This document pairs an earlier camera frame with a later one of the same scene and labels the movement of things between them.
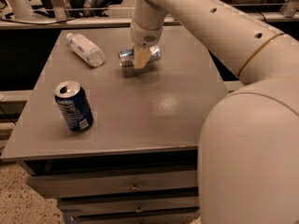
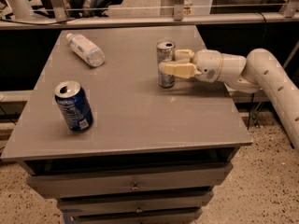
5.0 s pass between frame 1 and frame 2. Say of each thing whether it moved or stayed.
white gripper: moved
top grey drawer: stayed
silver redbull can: moved
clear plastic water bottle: stayed
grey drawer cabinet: stayed
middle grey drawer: stayed
